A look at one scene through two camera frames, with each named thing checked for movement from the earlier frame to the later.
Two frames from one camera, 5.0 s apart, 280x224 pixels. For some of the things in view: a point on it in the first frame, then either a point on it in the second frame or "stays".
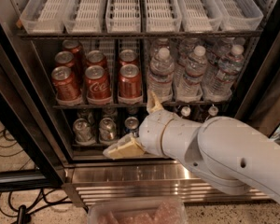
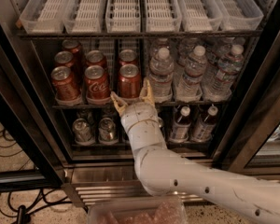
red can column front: x=130 y=81 stays
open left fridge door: x=26 y=149 stays
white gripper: x=151 y=132 -> x=138 y=115
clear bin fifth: x=197 y=11 stays
